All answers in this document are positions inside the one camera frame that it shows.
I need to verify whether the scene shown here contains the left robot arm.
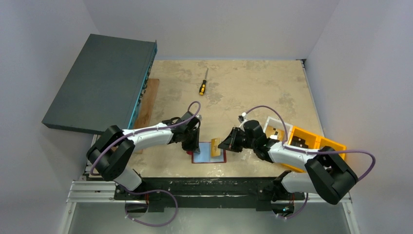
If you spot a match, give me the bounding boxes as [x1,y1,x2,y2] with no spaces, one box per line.
[86,111,201,199]

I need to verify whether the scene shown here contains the dark grey network switch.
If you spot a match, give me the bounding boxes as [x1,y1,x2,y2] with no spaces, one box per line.
[42,34,157,135]

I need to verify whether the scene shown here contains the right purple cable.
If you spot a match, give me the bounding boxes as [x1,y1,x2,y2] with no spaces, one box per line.
[240,105,377,220]

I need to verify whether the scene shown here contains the yellow black screwdriver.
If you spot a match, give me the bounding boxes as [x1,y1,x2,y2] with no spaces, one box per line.
[199,68,209,96]

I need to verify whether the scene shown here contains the wooden board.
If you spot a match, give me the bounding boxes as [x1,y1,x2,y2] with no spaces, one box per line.
[133,78,160,155]

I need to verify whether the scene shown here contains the white frame tray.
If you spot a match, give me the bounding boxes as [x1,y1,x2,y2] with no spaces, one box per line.
[264,117,293,144]

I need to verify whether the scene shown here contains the red card holder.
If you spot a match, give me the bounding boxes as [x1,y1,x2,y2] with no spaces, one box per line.
[187,142,226,164]

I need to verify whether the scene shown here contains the yellow plastic bin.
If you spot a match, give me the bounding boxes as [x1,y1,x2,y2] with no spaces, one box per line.
[279,126,347,174]

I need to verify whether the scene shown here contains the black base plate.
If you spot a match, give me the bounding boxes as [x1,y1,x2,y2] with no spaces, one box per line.
[116,177,305,212]

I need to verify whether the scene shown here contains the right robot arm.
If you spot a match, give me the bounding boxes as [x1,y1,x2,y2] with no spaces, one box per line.
[218,120,359,205]

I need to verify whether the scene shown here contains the aluminium rail frame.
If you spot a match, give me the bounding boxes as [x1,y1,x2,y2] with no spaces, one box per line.
[66,181,352,204]

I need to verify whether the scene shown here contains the gold credit card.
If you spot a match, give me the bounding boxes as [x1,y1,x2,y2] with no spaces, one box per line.
[210,138,221,157]

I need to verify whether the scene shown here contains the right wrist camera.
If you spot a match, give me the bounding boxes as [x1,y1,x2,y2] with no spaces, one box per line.
[238,112,248,128]

